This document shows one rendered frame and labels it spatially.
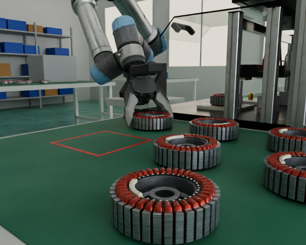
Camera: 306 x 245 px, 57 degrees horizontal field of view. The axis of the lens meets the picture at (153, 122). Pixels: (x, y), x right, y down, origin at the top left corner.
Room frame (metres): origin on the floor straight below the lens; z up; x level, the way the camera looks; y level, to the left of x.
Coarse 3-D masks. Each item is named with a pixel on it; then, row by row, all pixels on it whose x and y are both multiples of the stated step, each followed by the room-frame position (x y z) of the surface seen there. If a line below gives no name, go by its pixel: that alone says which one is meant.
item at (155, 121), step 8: (144, 112) 0.79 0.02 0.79; (152, 112) 0.79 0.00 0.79; (160, 112) 0.78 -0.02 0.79; (136, 120) 0.71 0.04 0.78; (144, 120) 0.70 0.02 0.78; (152, 120) 0.70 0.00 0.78; (160, 120) 0.70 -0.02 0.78; (168, 120) 0.71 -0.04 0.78; (136, 128) 0.71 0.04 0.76; (144, 128) 0.70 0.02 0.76; (152, 128) 0.70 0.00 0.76; (160, 128) 0.70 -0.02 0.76; (168, 128) 0.72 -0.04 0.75
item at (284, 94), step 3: (285, 90) 1.11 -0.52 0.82; (279, 93) 1.08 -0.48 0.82; (282, 93) 1.07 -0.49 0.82; (285, 93) 1.06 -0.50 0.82; (288, 93) 1.06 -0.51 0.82; (282, 96) 1.07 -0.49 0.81; (285, 96) 1.06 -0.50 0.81; (288, 96) 1.06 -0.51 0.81; (282, 99) 1.07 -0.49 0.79; (285, 99) 1.06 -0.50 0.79; (282, 102) 1.07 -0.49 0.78; (285, 102) 1.06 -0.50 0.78; (285, 105) 1.06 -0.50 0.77
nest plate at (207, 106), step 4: (204, 104) 1.01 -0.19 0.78; (208, 104) 1.01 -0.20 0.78; (244, 104) 1.01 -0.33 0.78; (248, 104) 1.01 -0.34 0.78; (200, 108) 0.97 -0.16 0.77; (204, 108) 0.96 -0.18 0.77; (208, 108) 0.95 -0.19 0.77; (212, 108) 0.94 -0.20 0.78; (216, 108) 0.94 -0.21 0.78; (220, 108) 0.93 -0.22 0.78; (244, 108) 0.93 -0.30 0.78; (248, 108) 0.96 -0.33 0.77
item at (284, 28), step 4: (284, 16) 0.88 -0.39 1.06; (288, 16) 0.87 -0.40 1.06; (292, 16) 0.87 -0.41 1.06; (288, 20) 0.87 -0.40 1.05; (292, 20) 0.87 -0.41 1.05; (288, 24) 0.87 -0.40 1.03; (292, 24) 0.88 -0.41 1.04; (284, 28) 0.89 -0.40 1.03; (288, 28) 0.89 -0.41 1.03; (292, 28) 0.89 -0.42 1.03
